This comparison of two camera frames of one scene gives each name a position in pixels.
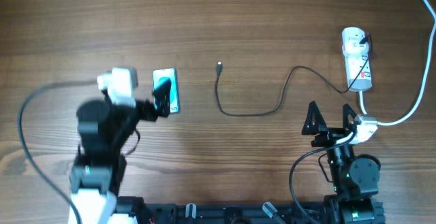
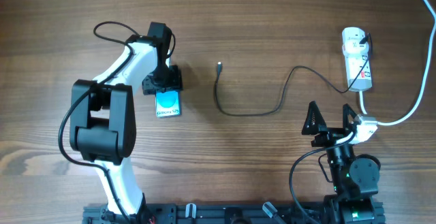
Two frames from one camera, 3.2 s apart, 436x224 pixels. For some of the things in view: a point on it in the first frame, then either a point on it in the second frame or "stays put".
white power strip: x=357 y=63 stays put
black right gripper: x=330 y=134 stays put
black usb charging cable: x=219 y=69 stays put
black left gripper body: x=144 y=112 → x=163 y=79
